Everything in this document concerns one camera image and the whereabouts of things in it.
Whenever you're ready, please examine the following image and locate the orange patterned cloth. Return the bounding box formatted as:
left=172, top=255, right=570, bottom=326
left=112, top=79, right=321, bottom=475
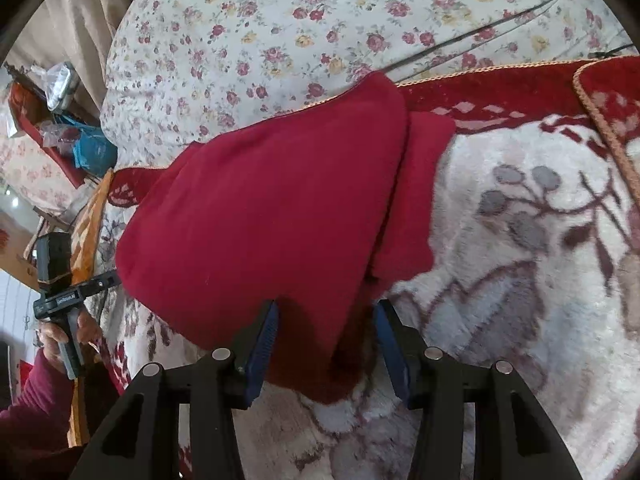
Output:
left=67, top=169, right=114, bottom=446

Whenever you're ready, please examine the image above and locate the silver foil package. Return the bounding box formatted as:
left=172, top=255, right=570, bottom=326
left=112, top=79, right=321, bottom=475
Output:
left=29, top=62, right=80, bottom=113

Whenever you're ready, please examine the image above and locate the beige curtain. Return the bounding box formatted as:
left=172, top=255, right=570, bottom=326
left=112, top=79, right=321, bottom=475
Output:
left=6, top=0, right=131, bottom=117

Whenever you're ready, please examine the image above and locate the person's left forearm red sleeve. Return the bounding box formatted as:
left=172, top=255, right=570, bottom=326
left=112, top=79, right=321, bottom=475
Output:
left=1, top=350, right=85, bottom=479

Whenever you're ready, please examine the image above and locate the person's left hand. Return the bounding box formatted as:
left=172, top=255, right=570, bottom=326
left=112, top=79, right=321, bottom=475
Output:
left=38, top=309, right=104, bottom=376

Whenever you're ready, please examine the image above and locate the blue plastic bag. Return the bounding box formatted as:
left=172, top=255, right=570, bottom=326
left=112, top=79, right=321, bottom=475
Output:
left=54, top=115, right=118, bottom=178

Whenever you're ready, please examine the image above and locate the dark red knit garment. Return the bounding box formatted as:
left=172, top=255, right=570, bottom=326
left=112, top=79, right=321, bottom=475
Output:
left=115, top=74, right=454, bottom=404

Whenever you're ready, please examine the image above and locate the white floral duvet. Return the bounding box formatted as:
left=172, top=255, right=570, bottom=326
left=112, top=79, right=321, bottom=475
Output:
left=101, top=0, right=630, bottom=168

